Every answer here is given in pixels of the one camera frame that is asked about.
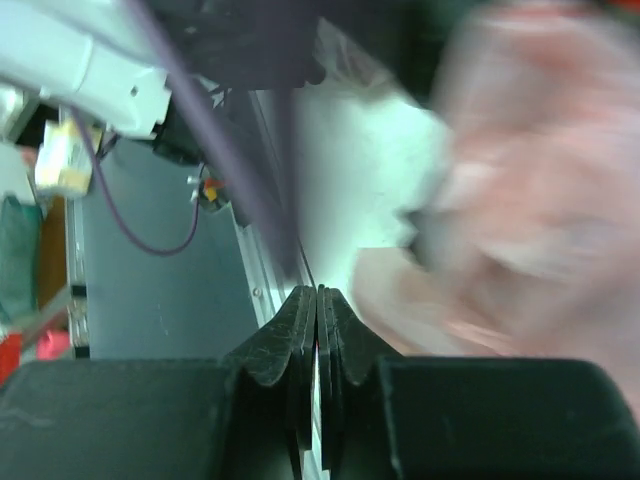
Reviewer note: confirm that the pink plastic bag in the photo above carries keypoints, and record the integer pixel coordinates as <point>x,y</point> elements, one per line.
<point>522,239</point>

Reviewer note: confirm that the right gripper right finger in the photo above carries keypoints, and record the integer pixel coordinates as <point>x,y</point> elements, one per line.
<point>387,416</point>

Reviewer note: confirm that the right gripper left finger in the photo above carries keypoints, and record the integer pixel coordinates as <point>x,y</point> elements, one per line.
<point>246,416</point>

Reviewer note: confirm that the aluminium front rail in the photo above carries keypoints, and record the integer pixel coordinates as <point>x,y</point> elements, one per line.
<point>155,274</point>

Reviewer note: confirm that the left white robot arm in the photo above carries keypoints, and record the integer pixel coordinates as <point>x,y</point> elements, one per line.
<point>89,54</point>

